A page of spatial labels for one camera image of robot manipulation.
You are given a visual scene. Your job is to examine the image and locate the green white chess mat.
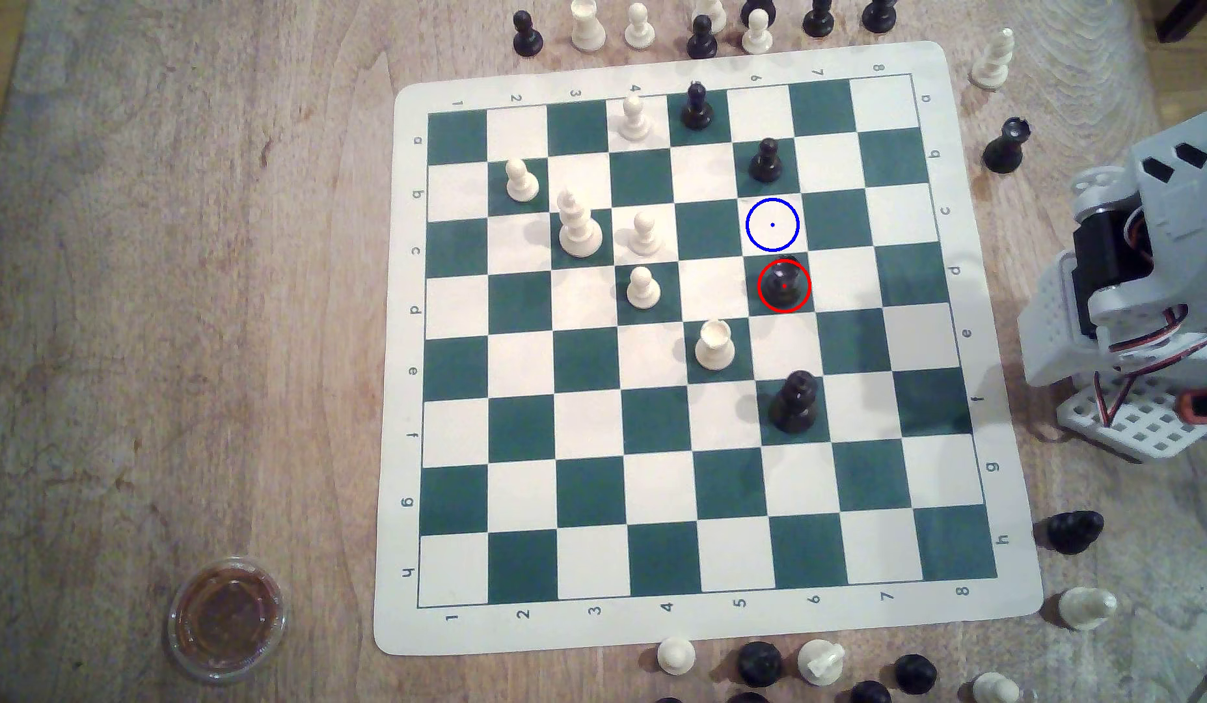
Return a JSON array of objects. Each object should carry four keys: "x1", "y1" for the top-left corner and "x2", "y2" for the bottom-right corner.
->
[{"x1": 373, "y1": 41, "x2": 1046, "y2": 657}]

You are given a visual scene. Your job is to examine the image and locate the white bishop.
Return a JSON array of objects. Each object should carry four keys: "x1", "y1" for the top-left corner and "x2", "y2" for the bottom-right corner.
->
[{"x1": 970, "y1": 27, "x2": 1016, "y2": 92}]

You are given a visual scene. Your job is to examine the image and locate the white rook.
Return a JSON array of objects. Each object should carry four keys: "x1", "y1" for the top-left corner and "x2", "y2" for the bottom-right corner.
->
[{"x1": 694, "y1": 318, "x2": 737, "y2": 372}]

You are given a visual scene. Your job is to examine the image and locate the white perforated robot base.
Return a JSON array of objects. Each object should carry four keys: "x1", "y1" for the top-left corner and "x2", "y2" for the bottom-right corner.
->
[{"x1": 1056, "y1": 369, "x2": 1207, "y2": 464}]

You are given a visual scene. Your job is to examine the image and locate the clear cup with brown liquid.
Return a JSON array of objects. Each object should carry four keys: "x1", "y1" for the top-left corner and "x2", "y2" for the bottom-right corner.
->
[{"x1": 167, "y1": 557, "x2": 289, "y2": 683}]

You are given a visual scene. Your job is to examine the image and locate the black knight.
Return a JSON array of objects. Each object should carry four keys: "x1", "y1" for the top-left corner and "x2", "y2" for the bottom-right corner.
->
[{"x1": 1044, "y1": 510, "x2": 1105, "y2": 556}]

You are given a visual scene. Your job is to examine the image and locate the red black servo wires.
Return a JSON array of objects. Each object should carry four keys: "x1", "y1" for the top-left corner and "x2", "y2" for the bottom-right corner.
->
[{"x1": 1092, "y1": 330, "x2": 1207, "y2": 429}]

